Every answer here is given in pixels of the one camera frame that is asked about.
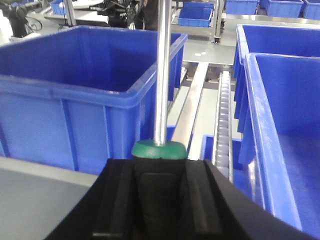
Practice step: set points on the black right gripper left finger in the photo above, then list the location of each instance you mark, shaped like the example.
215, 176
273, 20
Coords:
107, 210

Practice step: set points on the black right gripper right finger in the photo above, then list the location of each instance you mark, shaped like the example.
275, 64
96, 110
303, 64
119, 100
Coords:
218, 210

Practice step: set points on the green black screwdriver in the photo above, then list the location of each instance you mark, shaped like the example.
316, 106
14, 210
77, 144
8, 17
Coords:
159, 164

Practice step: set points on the steel roller track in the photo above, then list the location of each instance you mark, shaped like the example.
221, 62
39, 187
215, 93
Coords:
222, 152

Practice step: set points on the blue bin right near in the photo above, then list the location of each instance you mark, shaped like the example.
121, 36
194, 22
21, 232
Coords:
280, 126

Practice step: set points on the blue bin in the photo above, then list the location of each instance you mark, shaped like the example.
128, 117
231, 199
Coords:
280, 126
78, 97
268, 39

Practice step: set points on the blue bin left near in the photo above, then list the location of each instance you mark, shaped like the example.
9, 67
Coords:
78, 97

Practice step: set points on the blue bin right rear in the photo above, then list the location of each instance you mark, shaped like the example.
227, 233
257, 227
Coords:
268, 39

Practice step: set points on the person in black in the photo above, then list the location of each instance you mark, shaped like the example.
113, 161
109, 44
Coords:
143, 14

